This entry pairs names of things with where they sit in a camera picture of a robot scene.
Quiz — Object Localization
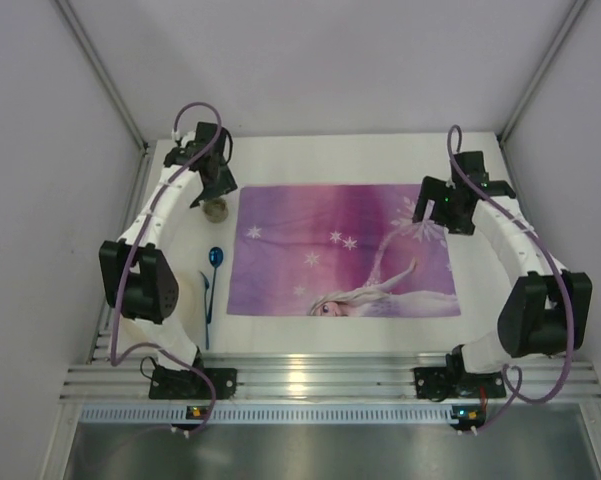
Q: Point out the speckled ceramic cup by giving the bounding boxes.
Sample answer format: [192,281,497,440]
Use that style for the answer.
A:
[202,198,229,224]

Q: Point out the blue metallic fork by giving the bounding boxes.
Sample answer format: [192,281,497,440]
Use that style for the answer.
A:
[199,271,210,350]

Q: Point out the blue metallic spoon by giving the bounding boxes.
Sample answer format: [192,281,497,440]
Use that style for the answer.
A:
[207,246,224,324]

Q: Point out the aluminium rail frame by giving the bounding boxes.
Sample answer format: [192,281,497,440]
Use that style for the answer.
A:
[57,352,601,404]

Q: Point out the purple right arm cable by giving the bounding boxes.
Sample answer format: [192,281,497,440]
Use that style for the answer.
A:
[447,124,579,435]

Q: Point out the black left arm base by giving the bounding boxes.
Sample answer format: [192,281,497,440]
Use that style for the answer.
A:
[140,356,238,400]

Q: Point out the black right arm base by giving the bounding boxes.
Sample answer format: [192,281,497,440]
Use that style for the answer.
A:
[413,349,506,402]

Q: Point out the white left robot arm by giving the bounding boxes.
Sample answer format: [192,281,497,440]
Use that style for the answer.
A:
[98,122,237,371]

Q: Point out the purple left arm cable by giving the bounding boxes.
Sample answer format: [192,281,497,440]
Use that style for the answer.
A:
[108,101,224,435]

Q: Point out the perforated grey cable duct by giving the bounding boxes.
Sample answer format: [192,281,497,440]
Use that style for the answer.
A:
[79,403,489,424]

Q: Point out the purple princess placemat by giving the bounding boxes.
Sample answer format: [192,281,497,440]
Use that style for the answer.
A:
[227,184,461,319]

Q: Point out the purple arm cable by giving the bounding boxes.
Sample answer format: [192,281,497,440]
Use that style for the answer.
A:
[108,101,224,435]
[447,124,579,435]

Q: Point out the cream plate with bear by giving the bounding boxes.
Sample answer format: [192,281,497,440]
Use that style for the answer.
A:
[118,272,204,360]

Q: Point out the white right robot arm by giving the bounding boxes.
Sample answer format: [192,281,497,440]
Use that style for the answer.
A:
[412,151,593,374]

